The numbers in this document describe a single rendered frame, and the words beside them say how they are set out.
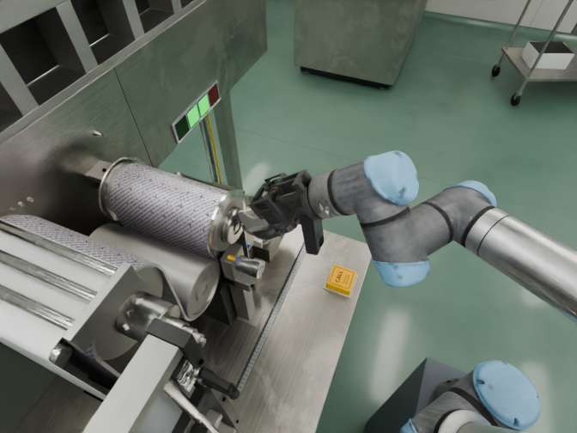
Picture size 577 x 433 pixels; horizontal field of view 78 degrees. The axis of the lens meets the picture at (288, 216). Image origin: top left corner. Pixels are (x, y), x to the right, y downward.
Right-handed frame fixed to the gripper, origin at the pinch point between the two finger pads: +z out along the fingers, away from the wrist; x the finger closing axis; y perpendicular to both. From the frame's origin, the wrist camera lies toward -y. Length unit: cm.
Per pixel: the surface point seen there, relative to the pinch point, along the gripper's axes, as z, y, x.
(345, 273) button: 5.5, -36.9, -15.7
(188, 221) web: 4.3, 9.8, 6.8
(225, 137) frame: 74, -2, -75
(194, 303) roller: 8.3, -2.4, 16.9
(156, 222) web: 11.5, 12.5, 8.0
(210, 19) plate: 19, 35, -52
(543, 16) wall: -25, -161, -448
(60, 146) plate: 20.1, 33.9, 5.4
